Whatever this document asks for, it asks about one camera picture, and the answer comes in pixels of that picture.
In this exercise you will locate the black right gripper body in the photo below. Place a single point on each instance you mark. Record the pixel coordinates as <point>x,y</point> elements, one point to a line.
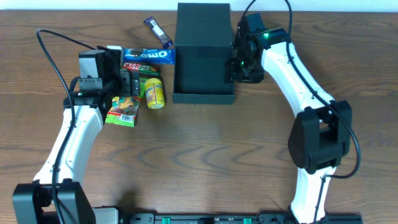
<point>235,58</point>

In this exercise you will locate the dark green box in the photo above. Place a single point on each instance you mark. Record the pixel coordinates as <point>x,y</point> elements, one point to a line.
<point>202,44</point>

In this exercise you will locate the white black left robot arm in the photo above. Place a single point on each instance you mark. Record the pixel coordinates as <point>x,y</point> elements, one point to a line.
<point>56,194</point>

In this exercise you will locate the blue Oreo cookie pack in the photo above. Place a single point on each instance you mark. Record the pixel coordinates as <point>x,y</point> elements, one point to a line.
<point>156,56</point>

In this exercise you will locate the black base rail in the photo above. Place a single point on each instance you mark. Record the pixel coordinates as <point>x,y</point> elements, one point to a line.
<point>260,218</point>

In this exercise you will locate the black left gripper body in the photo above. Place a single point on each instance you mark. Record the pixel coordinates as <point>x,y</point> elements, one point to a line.
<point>125,81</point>

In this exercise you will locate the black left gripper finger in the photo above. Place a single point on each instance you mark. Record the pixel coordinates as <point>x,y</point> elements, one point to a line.
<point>126,83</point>
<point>135,86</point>

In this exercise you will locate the green gummy candy bag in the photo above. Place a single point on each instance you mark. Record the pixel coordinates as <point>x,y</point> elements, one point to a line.
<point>124,109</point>

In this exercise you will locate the dark blue chocolate bar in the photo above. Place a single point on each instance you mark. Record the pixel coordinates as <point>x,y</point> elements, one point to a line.
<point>164,39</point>

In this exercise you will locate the red KitKat Milo bar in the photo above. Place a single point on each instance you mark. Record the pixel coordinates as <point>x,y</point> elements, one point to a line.
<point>142,68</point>

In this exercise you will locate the yellow Mentos bottle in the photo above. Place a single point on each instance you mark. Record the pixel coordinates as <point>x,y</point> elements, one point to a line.
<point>154,93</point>

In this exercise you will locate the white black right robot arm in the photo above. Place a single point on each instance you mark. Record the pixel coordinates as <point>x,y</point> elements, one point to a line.
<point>321,133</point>

